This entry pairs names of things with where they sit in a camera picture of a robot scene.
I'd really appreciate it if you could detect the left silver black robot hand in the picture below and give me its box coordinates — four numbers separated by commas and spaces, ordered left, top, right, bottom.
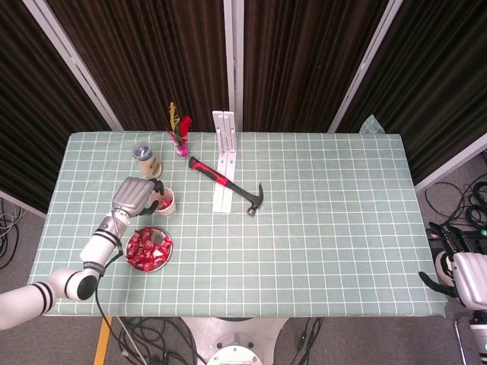
111, 176, 165, 218

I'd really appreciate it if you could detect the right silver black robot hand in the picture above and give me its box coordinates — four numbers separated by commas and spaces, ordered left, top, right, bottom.
417, 223, 487, 307

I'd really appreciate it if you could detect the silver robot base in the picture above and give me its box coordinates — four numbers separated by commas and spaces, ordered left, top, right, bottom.
182, 317, 290, 365

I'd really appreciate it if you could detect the beige dressing bottle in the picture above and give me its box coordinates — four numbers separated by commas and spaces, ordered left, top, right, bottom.
131, 141, 164, 179

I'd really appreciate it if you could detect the black box with numbered lights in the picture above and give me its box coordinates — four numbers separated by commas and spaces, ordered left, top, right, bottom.
428, 226, 487, 255

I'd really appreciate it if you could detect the white paper cup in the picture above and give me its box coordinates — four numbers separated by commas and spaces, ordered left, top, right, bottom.
148, 186, 178, 217

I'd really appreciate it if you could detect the round metal plate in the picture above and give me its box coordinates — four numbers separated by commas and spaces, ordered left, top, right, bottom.
125, 226, 174, 274

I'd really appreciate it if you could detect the colourful feather shuttlecock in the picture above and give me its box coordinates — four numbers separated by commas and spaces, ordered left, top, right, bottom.
165, 101, 194, 159

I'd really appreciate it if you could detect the red black claw hammer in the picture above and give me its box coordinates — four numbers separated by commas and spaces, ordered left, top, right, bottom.
188, 155, 266, 218

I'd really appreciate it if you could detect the white folding stand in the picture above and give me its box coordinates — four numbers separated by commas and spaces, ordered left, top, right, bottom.
212, 109, 237, 214

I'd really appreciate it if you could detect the dark brown pleated curtain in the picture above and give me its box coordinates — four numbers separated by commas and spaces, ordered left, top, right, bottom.
0, 0, 115, 214
243, 0, 391, 133
336, 0, 487, 183
47, 0, 229, 132

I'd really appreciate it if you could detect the yellow floor tape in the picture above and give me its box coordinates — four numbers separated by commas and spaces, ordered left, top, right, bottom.
93, 316, 114, 365

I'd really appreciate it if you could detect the green checked tablecloth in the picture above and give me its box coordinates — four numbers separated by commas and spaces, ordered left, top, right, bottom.
28, 113, 448, 319

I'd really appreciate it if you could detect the black floor cable bundle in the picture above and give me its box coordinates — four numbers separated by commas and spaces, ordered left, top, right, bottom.
113, 317, 208, 365
424, 150, 487, 231

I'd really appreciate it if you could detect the white metal frame rail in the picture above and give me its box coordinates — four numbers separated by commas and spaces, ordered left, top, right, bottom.
0, 189, 47, 218
413, 131, 487, 193

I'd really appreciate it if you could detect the white metal frame post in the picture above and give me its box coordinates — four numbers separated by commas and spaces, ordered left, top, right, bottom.
21, 0, 125, 132
327, 0, 405, 133
222, 0, 245, 132

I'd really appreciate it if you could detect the black cable with inline box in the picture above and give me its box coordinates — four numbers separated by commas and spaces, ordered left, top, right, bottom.
291, 317, 324, 365

